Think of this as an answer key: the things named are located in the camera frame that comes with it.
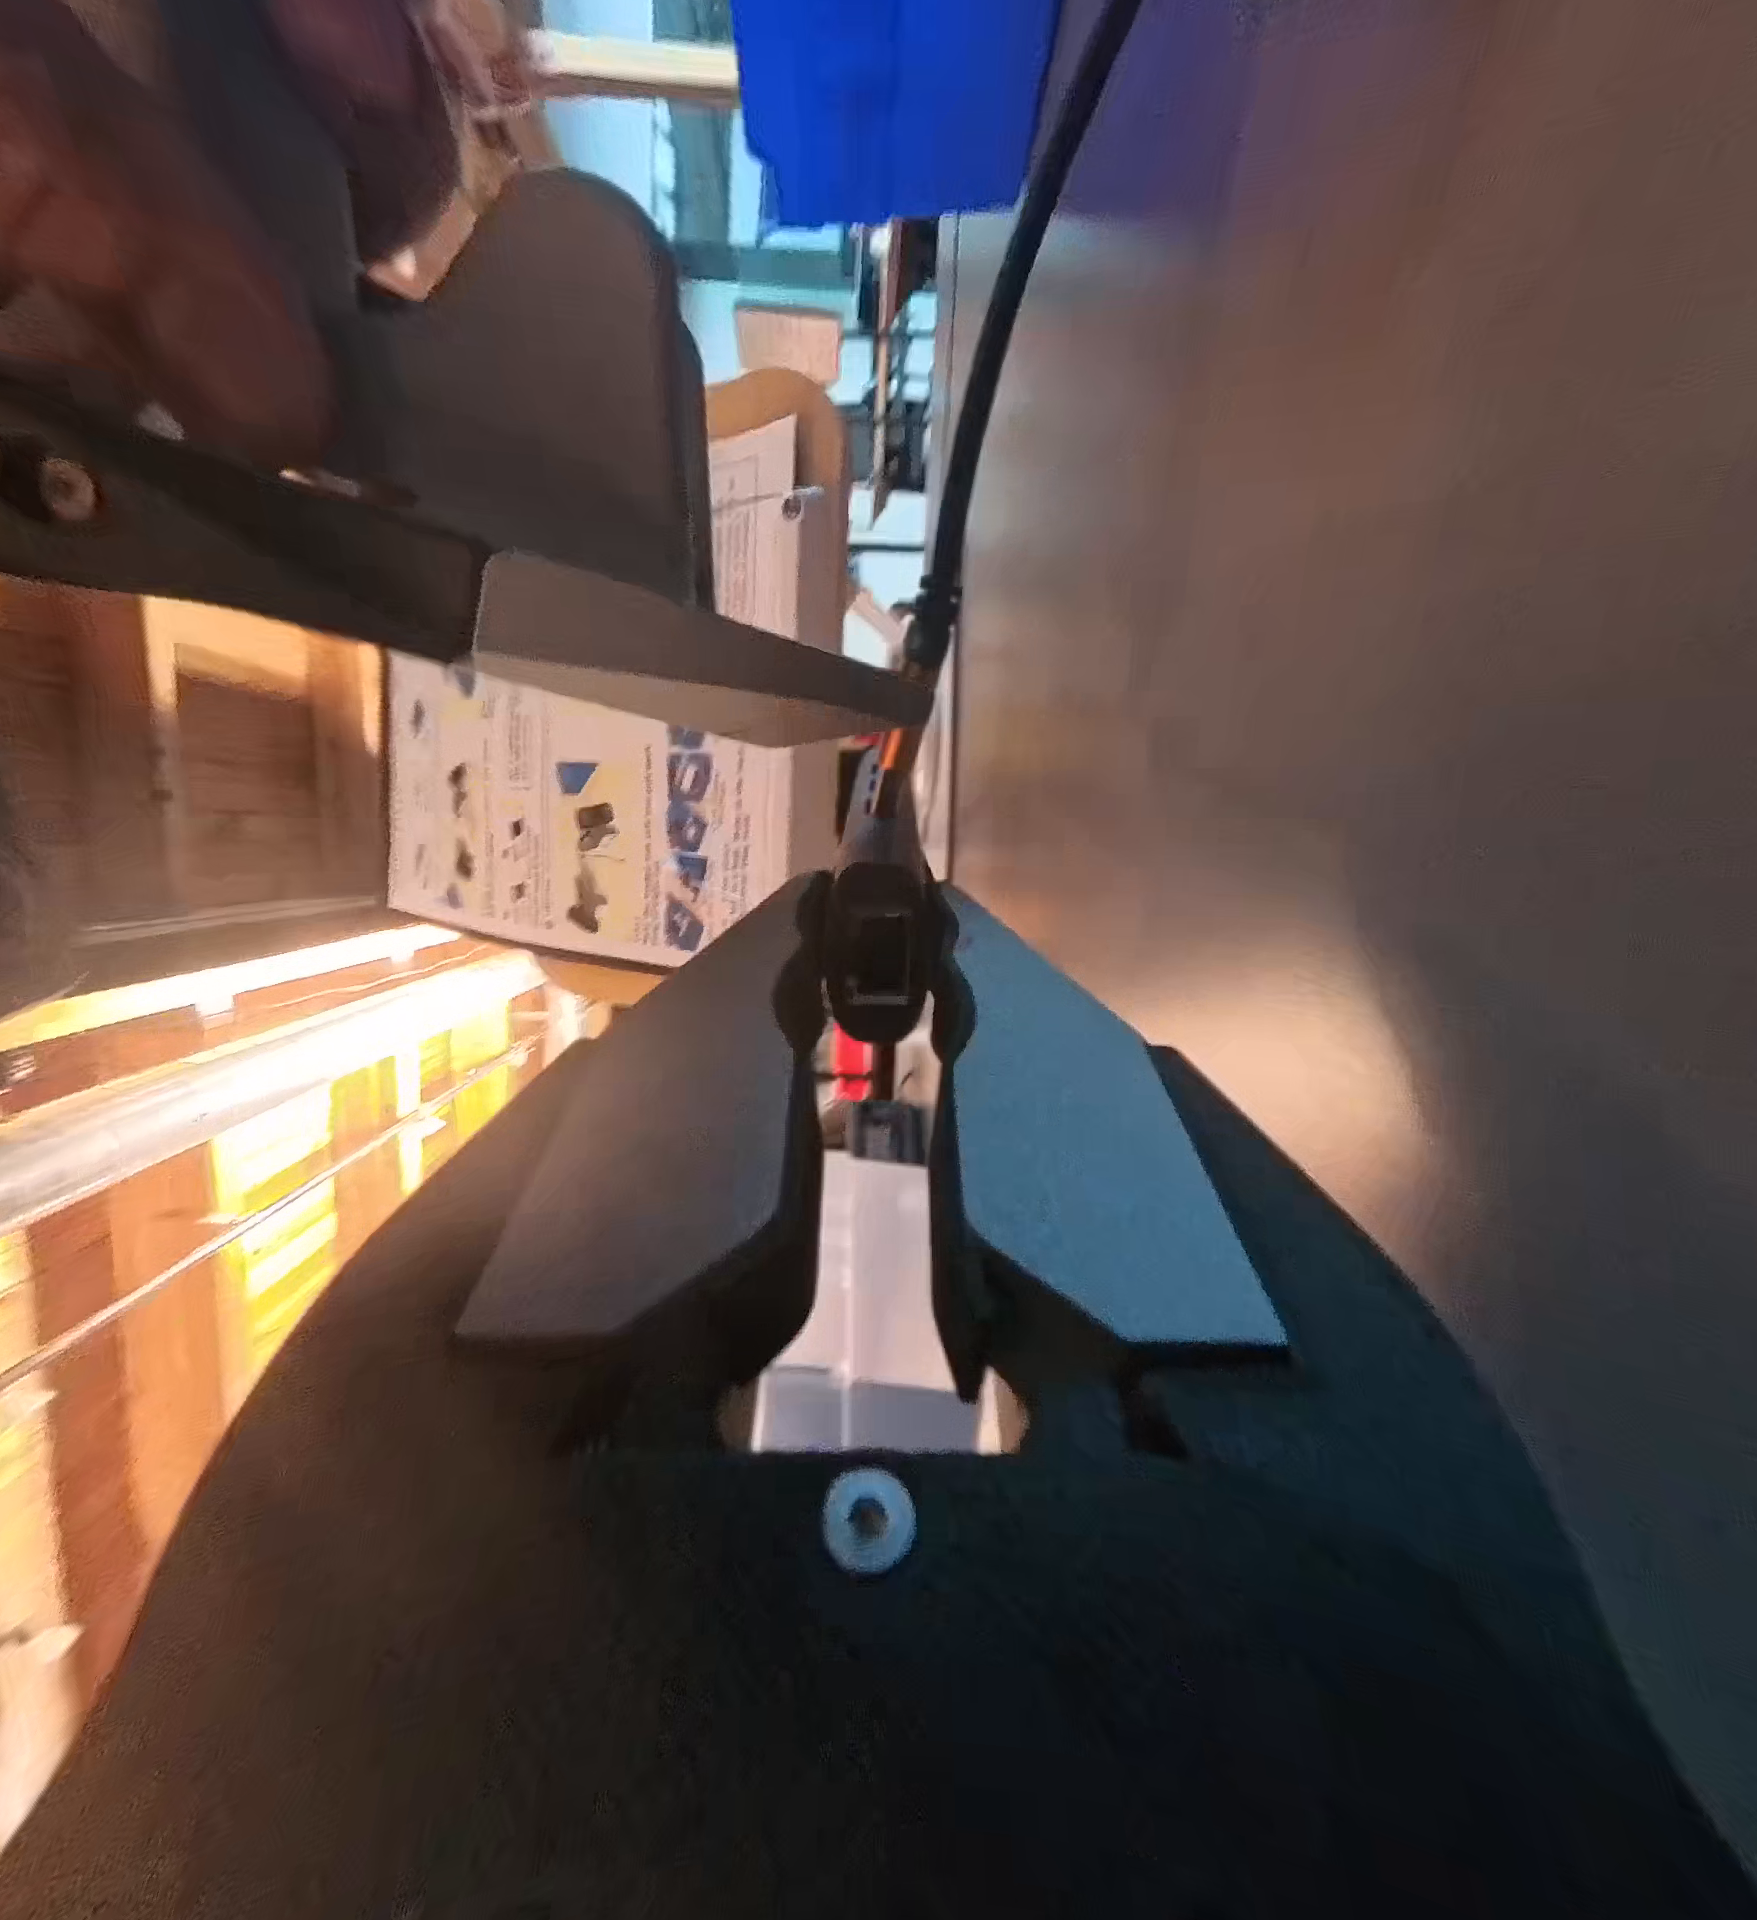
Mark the grey usb hub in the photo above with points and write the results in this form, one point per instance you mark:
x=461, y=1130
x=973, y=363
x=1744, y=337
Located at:
x=873, y=961

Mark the printed instruction sheet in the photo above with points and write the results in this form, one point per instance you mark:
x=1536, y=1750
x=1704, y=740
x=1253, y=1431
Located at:
x=579, y=841

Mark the person's right hand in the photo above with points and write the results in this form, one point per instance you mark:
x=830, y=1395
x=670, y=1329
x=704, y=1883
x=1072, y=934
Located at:
x=142, y=225

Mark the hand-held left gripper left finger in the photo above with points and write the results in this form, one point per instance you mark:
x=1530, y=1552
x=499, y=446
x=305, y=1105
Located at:
x=638, y=1185

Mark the blue plastic storage bin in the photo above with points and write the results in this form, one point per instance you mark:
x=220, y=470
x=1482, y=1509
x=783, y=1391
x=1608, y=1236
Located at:
x=893, y=104

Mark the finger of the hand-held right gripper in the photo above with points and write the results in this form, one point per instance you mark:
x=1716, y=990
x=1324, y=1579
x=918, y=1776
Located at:
x=668, y=661

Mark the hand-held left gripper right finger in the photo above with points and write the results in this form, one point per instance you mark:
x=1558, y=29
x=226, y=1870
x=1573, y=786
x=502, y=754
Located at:
x=1103, y=1185

